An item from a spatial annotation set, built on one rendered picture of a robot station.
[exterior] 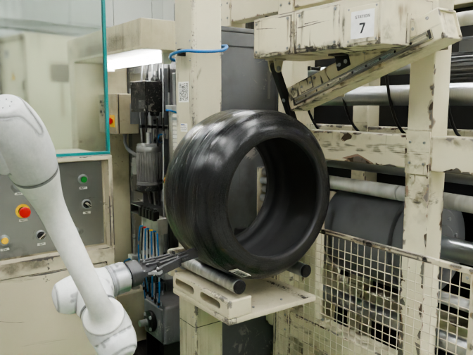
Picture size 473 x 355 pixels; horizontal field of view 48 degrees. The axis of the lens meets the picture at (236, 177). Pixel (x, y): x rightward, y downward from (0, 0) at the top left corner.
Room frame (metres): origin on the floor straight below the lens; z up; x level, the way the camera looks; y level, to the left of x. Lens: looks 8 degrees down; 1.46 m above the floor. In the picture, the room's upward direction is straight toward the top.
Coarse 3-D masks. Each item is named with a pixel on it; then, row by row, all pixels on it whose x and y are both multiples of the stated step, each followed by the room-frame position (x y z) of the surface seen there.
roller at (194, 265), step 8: (184, 264) 1.81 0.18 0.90; (192, 264) 1.77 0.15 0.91; (200, 264) 1.75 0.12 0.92; (200, 272) 1.72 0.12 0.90; (208, 272) 1.69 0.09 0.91; (216, 272) 1.66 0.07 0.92; (224, 272) 1.66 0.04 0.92; (216, 280) 1.64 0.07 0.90; (224, 280) 1.61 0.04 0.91; (232, 280) 1.58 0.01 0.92; (240, 280) 1.57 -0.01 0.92; (232, 288) 1.57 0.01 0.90; (240, 288) 1.57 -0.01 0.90
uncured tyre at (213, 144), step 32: (192, 128) 1.73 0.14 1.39; (224, 128) 1.60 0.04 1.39; (256, 128) 1.61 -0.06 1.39; (288, 128) 1.68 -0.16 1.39; (192, 160) 1.59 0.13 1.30; (224, 160) 1.54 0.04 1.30; (288, 160) 1.98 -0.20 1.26; (320, 160) 1.76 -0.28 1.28; (192, 192) 1.54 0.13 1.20; (224, 192) 1.53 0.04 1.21; (288, 192) 1.99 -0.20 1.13; (320, 192) 1.76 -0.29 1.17; (192, 224) 1.55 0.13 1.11; (224, 224) 1.53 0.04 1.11; (256, 224) 1.94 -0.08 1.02; (288, 224) 1.93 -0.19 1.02; (320, 224) 1.76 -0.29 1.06; (224, 256) 1.55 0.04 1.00; (256, 256) 1.60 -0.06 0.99; (288, 256) 1.68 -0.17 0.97
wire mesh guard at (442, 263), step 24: (360, 240) 1.78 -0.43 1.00; (312, 264) 1.99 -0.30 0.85; (384, 264) 1.70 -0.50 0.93; (432, 264) 1.55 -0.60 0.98; (456, 264) 1.49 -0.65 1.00; (432, 288) 1.55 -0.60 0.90; (288, 312) 2.10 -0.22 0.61; (336, 312) 1.87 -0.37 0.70; (288, 336) 2.09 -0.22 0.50; (456, 336) 1.48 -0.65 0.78
